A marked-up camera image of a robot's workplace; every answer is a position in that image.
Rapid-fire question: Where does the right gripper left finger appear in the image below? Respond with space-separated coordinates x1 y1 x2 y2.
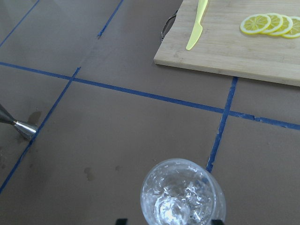
116 218 128 225

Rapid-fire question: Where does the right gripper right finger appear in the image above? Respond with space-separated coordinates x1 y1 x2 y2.
211 219 225 225

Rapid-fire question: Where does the steel jigger measuring cup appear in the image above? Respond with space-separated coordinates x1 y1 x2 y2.
0 105 38 141

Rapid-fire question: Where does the clear wine glass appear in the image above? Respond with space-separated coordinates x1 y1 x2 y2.
140 158 226 225

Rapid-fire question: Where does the bamboo cutting board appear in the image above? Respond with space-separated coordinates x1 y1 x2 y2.
154 0 300 86

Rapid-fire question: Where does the lemon slice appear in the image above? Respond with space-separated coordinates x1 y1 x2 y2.
269 15 293 36
261 13 283 34
240 14 271 35
282 16 300 39

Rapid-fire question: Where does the yellow plastic knife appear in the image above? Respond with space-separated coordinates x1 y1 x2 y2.
186 0 208 51

